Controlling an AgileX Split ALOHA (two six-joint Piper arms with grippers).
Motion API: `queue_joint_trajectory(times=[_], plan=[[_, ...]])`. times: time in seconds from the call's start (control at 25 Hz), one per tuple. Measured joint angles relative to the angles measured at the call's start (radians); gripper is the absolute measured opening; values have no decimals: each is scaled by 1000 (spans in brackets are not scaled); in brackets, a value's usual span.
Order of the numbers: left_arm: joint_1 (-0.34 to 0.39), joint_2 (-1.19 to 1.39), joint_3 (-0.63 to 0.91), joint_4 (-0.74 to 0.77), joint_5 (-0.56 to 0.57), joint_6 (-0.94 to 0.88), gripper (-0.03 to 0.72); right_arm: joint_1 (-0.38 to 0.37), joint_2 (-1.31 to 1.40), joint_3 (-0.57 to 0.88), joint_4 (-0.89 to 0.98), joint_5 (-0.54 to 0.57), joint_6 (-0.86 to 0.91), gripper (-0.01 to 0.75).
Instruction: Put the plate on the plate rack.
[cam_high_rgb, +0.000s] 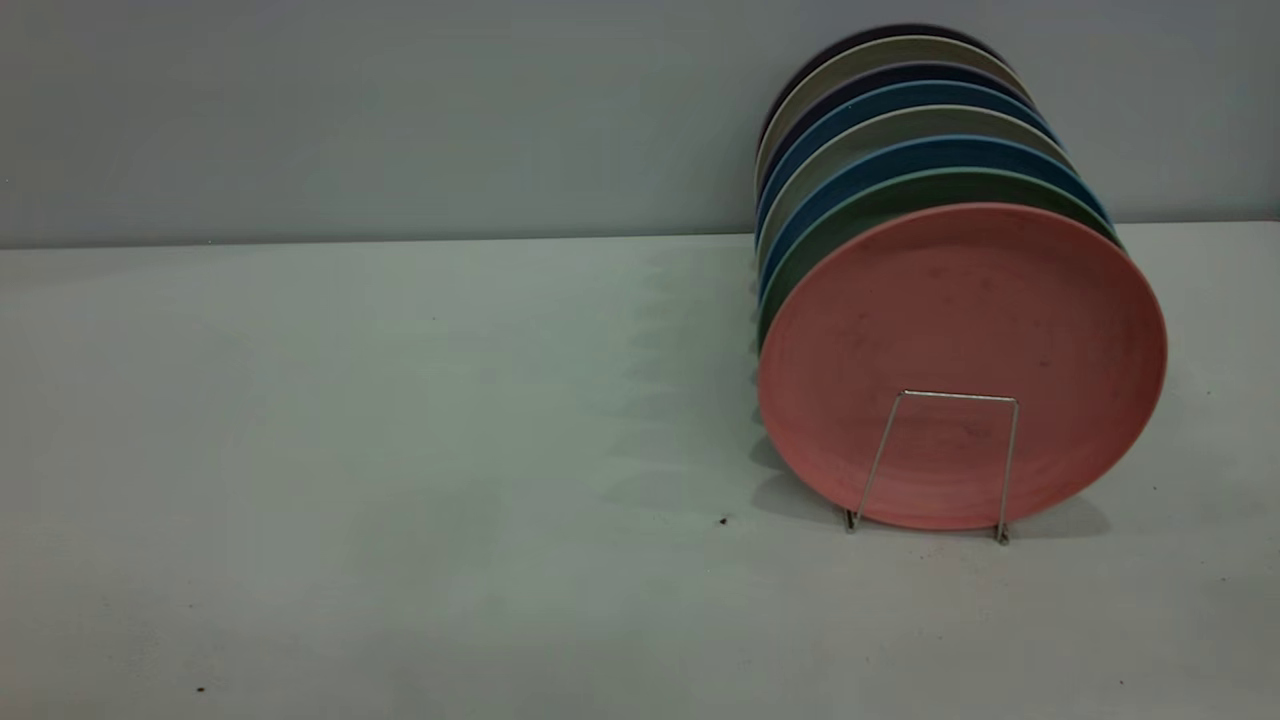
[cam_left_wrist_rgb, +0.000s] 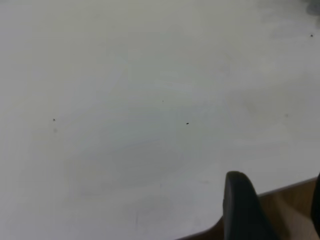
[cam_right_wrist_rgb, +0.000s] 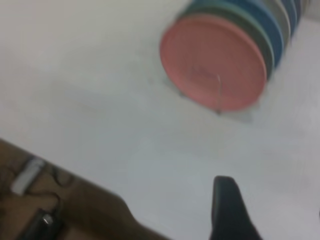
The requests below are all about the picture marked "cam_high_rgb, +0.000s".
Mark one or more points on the navy purple round plate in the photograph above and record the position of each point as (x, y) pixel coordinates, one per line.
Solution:
(900, 72)

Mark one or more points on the dark blue round plate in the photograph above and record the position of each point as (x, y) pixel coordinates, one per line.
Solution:
(880, 101)

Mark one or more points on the green round plate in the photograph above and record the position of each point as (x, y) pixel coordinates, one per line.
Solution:
(860, 205)

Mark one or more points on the grey beige round plate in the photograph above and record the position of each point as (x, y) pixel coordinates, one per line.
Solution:
(880, 127)

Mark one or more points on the blue plate light rim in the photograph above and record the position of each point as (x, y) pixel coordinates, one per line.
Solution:
(880, 163)

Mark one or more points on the cream beige round plate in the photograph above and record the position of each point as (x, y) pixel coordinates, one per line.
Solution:
(880, 52)

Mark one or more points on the pink round plate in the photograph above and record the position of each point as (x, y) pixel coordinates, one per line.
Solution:
(960, 320)

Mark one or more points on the dark brown round plate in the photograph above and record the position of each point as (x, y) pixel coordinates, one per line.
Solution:
(880, 34)

